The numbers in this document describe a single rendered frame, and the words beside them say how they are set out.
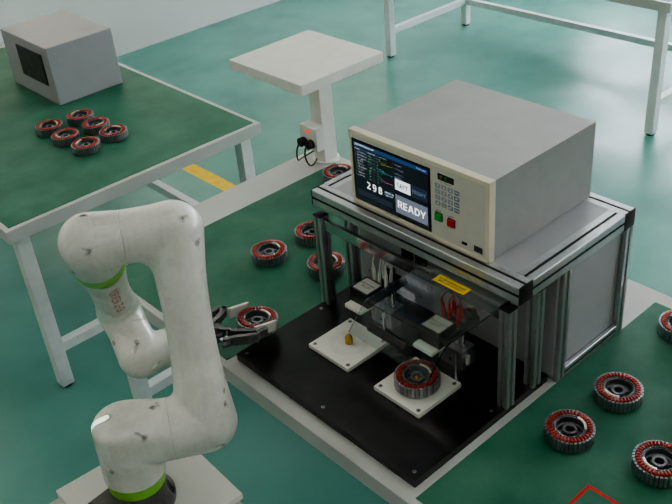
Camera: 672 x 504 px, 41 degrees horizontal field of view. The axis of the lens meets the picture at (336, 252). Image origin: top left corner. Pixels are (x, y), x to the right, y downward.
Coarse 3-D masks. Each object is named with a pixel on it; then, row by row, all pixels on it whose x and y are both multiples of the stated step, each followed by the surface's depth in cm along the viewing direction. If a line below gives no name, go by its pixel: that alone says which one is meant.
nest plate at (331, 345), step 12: (348, 324) 238; (324, 336) 235; (336, 336) 234; (312, 348) 232; (324, 348) 231; (336, 348) 230; (348, 348) 230; (360, 348) 229; (372, 348) 229; (336, 360) 226; (348, 360) 226; (360, 360) 225
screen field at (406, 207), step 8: (400, 200) 212; (408, 200) 209; (400, 208) 213; (408, 208) 211; (416, 208) 208; (424, 208) 206; (408, 216) 212; (416, 216) 210; (424, 216) 208; (424, 224) 209
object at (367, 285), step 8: (360, 280) 231; (368, 280) 230; (352, 288) 228; (360, 288) 228; (368, 288) 227; (376, 288) 227; (352, 296) 230; (360, 296) 227; (368, 296) 225; (352, 304) 229; (360, 304) 228
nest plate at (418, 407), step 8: (392, 376) 219; (440, 376) 218; (448, 376) 218; (376, 384) 217; (384, 384) 217; (392, 384) 217; (440, 384) 216; (448, 384) 215; (456, 384) 215; (384, 392) 215; (392, 392) 215; (440, 392) 213; (448, 392) 213; (392, 400) 213; (400, 400) 212; (408, 400) 212; (416, 400) 212; (424, 400) 211; (432, 400) 211; (440, 400) 212; (408, 408) 210; (416, 408) 209; (424, 408) 209; (432, 408) 210; (416, 416) 208
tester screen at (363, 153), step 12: (360, 144) 214; (360, 156) 216; (372, 156) 213; (384, 156) 209; (360, 168) 218; (372, 168) 215; (384, 168) 211; (396, 168) 208; (408, 168) 205; (420, 168) 201; (360, 180) 220; (372, 180) 217; (384, 180) 213; (408, 180) 206; (420, 180) 203; (372, 192) 219; (384, 192) 215; (396, 192) 212; (420, 204) 207
